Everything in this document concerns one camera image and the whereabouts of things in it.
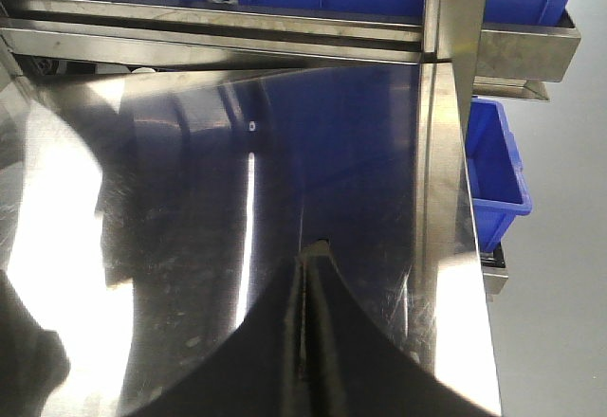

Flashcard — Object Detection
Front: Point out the stainless steel table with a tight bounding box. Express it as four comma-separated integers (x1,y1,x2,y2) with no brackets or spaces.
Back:
1,63,501,416

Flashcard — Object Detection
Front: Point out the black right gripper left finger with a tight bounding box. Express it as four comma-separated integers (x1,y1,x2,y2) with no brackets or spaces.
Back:
129,258,307,416

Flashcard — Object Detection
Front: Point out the blue bin under table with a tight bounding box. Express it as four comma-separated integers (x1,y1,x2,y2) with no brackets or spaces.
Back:
465,98,533,253

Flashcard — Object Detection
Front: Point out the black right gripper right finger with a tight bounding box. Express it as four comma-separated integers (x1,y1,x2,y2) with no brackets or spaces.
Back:
303,241,487,416

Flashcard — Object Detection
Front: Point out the stainless steel rack frame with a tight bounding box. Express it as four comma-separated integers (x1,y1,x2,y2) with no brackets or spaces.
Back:
0,0,582,105

